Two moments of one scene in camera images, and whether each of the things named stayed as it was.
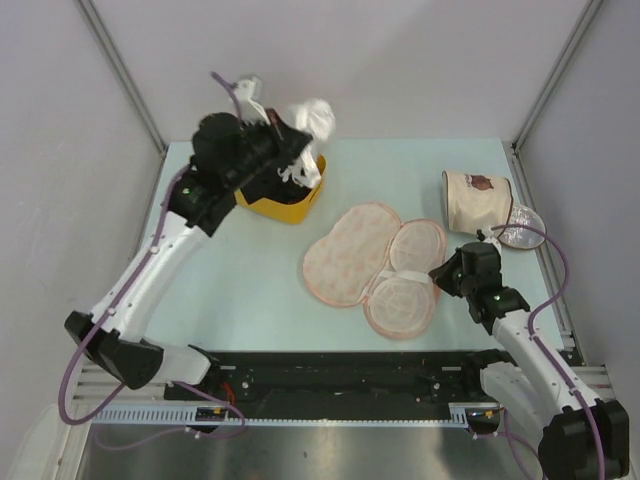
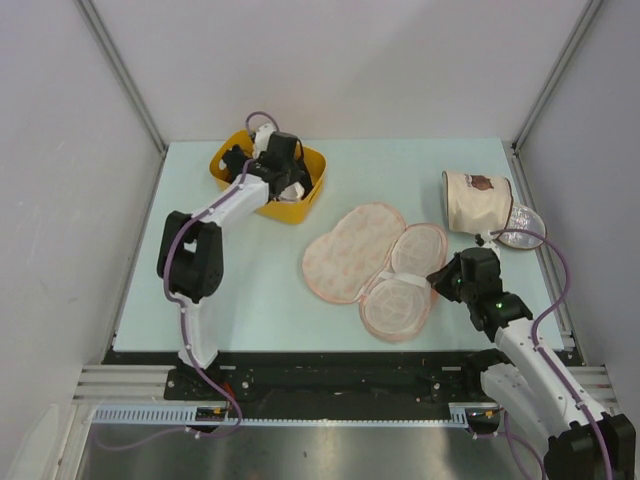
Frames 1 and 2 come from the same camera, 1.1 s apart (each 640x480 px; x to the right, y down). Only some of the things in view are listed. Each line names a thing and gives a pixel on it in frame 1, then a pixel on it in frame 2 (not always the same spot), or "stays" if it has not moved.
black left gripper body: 261,147 to 291,173
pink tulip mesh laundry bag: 364,255 stays
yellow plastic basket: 295,212 stays
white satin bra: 316,118 to 292,192
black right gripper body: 468,286 stays
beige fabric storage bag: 476,202 stays
